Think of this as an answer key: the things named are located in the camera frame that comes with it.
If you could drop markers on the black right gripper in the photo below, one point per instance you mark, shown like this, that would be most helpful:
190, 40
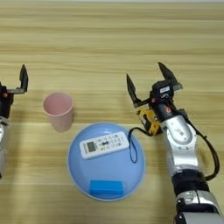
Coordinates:
164, 109

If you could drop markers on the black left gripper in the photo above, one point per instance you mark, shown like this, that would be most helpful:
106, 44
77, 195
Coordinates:
5, 102

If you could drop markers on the yellow black tape measure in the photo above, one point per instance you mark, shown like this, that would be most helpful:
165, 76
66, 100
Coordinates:
148, 119

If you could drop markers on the pink plastic cup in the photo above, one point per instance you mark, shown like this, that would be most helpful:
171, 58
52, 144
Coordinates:
59, 112

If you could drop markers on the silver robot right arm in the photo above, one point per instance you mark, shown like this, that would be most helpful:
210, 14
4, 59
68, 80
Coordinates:
186, 157

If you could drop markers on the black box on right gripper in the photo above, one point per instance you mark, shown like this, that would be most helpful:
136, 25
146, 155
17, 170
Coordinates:
163, 90

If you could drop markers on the white remote control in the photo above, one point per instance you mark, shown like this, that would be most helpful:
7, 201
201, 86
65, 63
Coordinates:
103, 145

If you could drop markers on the blue round plate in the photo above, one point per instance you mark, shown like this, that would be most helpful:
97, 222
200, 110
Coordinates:
108, 172

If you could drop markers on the blue rectangular block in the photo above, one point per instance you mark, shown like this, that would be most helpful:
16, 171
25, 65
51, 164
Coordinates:
106, 187

